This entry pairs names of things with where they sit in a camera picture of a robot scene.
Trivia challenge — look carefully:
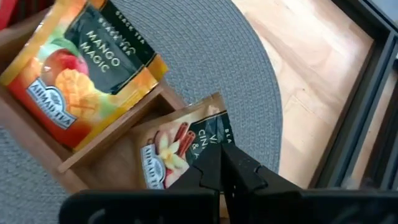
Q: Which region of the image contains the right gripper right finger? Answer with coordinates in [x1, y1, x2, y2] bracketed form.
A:
[222, 143, 304, 224]

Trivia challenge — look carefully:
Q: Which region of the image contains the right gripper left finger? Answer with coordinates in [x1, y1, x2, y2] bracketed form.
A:
[169, 143, 223, 224]

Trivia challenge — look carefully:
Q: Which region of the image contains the beige tea packet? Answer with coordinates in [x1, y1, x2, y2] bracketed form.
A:
[130, 92, 236, 190]

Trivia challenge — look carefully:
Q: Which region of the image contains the wooden compartment tray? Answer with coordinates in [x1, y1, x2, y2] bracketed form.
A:
[0, 6, 231, 218]

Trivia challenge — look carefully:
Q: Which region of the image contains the orange tea packet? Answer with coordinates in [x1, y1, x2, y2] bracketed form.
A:
[0, 0, 160, 151]
[93, 0, 170, 82]

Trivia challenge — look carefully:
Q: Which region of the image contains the round grey woven mat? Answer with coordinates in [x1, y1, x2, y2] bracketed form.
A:
[0, 0, 284, 224]

